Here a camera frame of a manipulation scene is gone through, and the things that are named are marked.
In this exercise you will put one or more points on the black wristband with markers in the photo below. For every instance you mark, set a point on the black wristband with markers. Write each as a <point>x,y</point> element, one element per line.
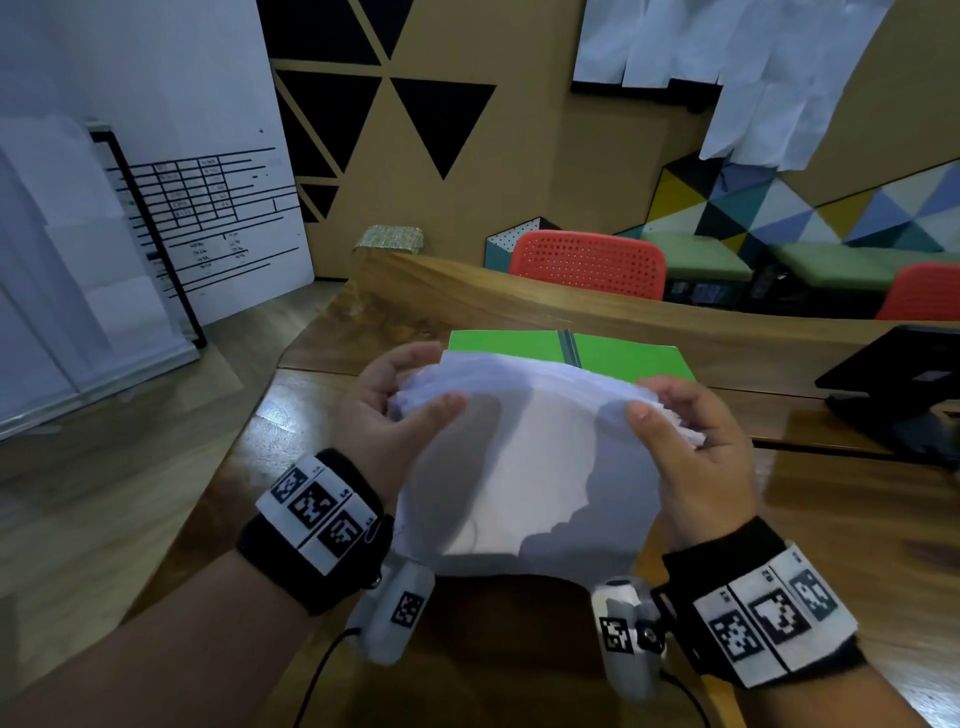
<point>757,607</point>
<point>315,525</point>

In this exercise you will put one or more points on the person's left hand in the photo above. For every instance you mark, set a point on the person's left hand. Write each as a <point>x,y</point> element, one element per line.
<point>371,431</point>

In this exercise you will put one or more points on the person's right hand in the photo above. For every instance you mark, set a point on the person's right hand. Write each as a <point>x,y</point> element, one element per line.
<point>709,480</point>

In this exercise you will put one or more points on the whiteboard with drawn table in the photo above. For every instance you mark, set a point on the whiteboard with drawn table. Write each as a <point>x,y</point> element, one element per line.
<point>187,135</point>

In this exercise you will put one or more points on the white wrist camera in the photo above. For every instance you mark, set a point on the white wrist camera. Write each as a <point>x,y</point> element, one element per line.
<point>397,611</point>
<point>626,637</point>

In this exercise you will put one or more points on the person's left thumb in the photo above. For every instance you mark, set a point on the person's left thumb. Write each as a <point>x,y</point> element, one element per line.
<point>433,420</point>

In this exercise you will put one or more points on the white dotted hexagon box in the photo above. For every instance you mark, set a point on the white dotted hexagon box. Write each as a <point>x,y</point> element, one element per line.
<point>510,240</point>

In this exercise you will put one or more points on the black tablet on stand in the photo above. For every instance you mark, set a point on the black tablet on stand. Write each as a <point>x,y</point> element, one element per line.
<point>892,379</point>

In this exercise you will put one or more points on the person's right forearm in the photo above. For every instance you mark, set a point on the person's right forearm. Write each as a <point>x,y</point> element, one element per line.
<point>817,701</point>

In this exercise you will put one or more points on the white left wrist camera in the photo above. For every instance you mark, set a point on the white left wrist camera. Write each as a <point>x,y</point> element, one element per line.
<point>397,611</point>

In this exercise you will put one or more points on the hanging white paper sheets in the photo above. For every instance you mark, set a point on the hanging white paper sheets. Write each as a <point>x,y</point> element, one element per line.
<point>757,67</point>

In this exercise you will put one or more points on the colourful triangle pattern backrest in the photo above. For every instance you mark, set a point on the colourful triangle pattern backrest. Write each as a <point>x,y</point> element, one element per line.
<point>787,206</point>

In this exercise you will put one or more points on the green folder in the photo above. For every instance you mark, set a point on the green folder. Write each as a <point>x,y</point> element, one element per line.
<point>510,349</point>

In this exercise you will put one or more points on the green bench cushion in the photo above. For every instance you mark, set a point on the green bench cushion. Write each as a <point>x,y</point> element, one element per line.
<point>697,256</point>
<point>855,266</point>

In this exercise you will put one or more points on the black left wristband with markers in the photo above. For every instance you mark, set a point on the black left wristband with markers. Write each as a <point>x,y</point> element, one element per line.
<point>315,525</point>

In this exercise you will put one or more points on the black right wristband with markers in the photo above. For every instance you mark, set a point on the black right wristband with markers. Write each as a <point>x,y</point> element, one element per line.
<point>757,607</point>

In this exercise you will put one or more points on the red perforated plastic chair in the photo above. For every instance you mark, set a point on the red perforated plastic chair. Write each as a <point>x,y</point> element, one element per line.
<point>589,264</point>
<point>926,294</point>

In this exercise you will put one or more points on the person's left forearm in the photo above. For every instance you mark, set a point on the person's left forearm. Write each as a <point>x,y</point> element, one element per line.
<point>172,652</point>

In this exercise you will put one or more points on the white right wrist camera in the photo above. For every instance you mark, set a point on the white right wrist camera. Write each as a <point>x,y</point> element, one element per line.
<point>626,637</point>

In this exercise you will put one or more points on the person's right thumb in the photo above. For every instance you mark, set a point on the person's right thumb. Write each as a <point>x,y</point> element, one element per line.
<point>651,431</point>

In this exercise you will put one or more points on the small patterned stool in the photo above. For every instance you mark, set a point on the small patterned stool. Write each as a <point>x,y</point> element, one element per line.
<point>390,238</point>

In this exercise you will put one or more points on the stack of white paper sheets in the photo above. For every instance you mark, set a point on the stack of white paper sheets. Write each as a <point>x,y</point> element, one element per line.
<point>540,465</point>

